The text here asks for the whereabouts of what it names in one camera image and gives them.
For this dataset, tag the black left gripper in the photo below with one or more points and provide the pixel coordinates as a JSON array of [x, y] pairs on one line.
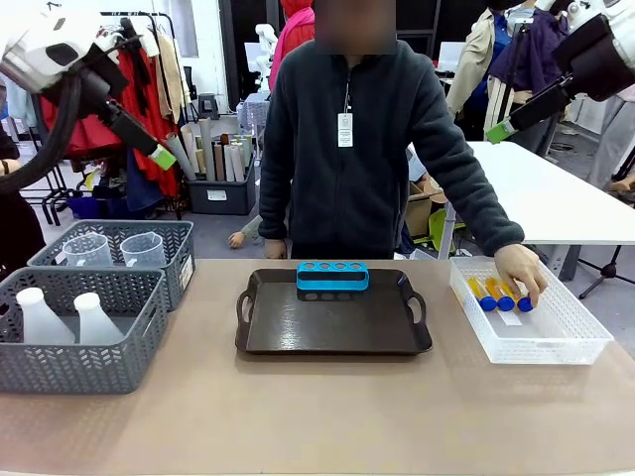
[[96, 86]]

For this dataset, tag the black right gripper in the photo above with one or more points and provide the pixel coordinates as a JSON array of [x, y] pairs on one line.
[[593, 59]]

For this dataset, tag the clear plastic measuring beaker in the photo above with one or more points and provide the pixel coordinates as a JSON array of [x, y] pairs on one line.
[[89, 250], [144, 250]]

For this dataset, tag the blue-capped orange liquid tube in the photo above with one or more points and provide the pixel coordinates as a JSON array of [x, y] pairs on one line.
[[481, 290], [498, 292], [521, 300]]

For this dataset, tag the white plastic conical flask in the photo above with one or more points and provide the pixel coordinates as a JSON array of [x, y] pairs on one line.
[[39, 322], [96, 324]]

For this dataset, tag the person's right forearm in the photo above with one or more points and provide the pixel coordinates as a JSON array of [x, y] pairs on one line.
[[273, 208]]

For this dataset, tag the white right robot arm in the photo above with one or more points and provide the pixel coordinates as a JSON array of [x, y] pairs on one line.
[[626, 44]]

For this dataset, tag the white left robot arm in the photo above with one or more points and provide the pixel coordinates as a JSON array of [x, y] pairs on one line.
[[44, 44]]

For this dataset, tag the person's left forearm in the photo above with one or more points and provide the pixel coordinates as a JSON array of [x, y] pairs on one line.
[[488, 208]]

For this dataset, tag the person's left hand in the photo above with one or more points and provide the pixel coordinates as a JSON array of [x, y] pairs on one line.
[[521, 270]]

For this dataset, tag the person's right hand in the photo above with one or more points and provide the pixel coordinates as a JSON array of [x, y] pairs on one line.
[[276, 249]]

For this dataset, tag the red hanging garment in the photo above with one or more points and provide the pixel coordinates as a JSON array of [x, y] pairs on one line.
[[149, 114]]

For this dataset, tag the beige paper roll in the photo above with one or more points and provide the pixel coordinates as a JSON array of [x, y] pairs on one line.
[[191, 146]]

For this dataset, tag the beige hanging garment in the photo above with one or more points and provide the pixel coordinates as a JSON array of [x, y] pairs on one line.
[[173, 79]]

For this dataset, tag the tall grey cardboard roll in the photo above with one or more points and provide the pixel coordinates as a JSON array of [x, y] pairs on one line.
[[207, 149]]

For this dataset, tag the mannequin in beige coat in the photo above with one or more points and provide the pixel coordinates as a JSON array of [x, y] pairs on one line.
[[476, 64]]

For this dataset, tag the dark grey step stool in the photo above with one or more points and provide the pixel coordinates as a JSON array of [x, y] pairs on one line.
[[208, 106]]

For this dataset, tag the light grey hanging garment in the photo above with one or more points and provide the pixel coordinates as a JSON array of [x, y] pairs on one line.
[[615, 139]]

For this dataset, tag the white background table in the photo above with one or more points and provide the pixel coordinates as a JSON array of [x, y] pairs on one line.
[[546, 198]]

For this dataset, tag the white roll of paper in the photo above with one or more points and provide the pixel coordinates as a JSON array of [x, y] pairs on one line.
[[237, 161]]

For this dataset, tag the dark grey storage bin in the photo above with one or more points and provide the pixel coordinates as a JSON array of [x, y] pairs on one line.
[[223, 196]]

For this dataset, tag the grey plastic basket with label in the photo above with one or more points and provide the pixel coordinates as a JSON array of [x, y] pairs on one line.
[[176, 238]]

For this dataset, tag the green plastic object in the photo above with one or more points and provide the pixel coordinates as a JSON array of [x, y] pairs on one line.
[[441, 228]]

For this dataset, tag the brown cardboard box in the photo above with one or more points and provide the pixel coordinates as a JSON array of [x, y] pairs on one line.
[[419, 208]]

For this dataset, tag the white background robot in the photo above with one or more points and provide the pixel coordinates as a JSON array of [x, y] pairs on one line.
[[263, 49]]

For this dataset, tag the black tripod stand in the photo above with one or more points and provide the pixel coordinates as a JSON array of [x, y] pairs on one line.
[[607, 270]]

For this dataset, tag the mannequin with pink scarf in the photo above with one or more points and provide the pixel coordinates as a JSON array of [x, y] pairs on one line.
[[295, 35]]

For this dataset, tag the white hanging badge tag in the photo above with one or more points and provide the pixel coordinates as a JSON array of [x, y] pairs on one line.
[[344, 130]]

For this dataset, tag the person in dark fleece jacket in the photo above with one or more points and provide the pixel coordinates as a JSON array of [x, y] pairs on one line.
[[347, 163]]

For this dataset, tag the white sticker in basket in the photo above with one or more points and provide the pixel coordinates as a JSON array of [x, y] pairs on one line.
[[510, 318]]

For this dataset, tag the white perforated plastic basket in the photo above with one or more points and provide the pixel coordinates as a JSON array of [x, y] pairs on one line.
[[546, 337]]

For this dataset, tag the blue test tube rack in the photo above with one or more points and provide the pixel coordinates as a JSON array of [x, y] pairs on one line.
[[332, 278]]

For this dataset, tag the dark brown serving tray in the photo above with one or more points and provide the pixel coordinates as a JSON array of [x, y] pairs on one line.
[[332, 322]]

